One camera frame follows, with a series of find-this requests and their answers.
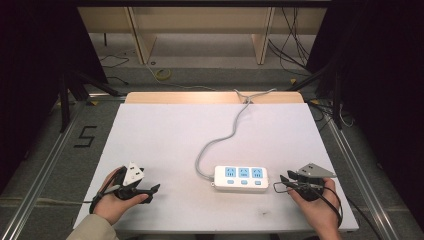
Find thin black floor cable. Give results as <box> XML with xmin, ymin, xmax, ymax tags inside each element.
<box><xmin>99</xmin><ymin>54</ymin><xmax>131</xmax><ymax>86</ymax></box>

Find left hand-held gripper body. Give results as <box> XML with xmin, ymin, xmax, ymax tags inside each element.
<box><xmin>113</xmin><ymin>162</ymin><xmax>148</xmax><ymax>201</ymax></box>

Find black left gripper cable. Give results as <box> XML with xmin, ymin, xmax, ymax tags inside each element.
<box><xmin>88</xmin><ymin>169</ymin><xmax>128</xmax><ymax>215</ymax></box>

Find grey power strip cable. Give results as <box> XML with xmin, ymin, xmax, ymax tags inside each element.
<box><xmin>194</xmin><ymin>87</ymin><xmax>278</xmax><ymax>183</ymax></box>

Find bundle of black floor cables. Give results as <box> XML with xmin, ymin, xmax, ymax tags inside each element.
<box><xmin>267</xmin><ymin>7</ymin><xmax>313</xmax><ymax>74</ymax></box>

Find white board table cover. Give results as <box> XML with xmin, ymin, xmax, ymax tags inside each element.
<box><xmin>73</xmin><ymin>102</ymin><xmax>360</xmax><ymax>234</ymax></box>

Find tangle of black white cables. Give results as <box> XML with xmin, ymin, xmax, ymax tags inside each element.
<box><xmin>307</xmin><ymin>98</ymin><xmax>355</xmax><ymax>129</ymax></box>

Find white power strip blue sockets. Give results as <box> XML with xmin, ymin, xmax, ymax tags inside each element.
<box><xmin>210</xmin><ymin>165</ymin><xmax>270</xmax><ymax>193</ymax></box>

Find person's left hand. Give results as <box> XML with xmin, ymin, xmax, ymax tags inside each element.
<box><xmin>94</xmin><ymin>167</ymin><xmax>150</xmax><ymax>226</ymax></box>

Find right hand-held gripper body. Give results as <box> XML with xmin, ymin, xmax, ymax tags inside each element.
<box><xmin>290</xmin><ymin>162</ymin><xmax>338</xmax><ymax>202</ymax></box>

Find beige wooden shelf unit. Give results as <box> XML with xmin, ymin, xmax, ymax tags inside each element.
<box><xmin>77</xmin><ymin>5</ymin><xmax>328</xmax><ymax>66</ymax></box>

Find metal floor rail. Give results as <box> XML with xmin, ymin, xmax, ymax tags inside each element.
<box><xmin>321</xmin><ymin>111</ymin><xmax>403</xmax><ymax>240</ymax></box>
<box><xmin>0</xmin><ymin>95</ymin><xmax>125</xmax><ymax>240</ymax></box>

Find black metal stand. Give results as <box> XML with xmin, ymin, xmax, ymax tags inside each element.
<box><xmin>58</xmin><ymin>69</ymin><xmax>122</xmax><ymax>134</ymax></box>
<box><xmin>285</xmin><ymin>61</ymin><xmax>345</xmax><ymax>131</ymax></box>

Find beige floor cable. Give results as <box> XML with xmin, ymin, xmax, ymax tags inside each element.
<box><xmin>0</xmin><ymin>197</ymin><xmax>92</xmax><ymax>206</ymax></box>

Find person's right hand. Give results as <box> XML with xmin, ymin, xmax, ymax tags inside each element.
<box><xmin>288</xmin><ymin>177</ymin><xmax>342</xmax><ymax>232</ymax></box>

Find wooden table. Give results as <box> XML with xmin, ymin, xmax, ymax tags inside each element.
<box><xmin>124</xmin><ymin>91</ymin><xmax>305</xmax><ymax>105</ymax></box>

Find yellow tape roll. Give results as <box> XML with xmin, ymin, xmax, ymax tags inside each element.
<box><xmin>155</xmin><ymin>68</ymin><xmax>173</xmax><ymax>82</ymax></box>

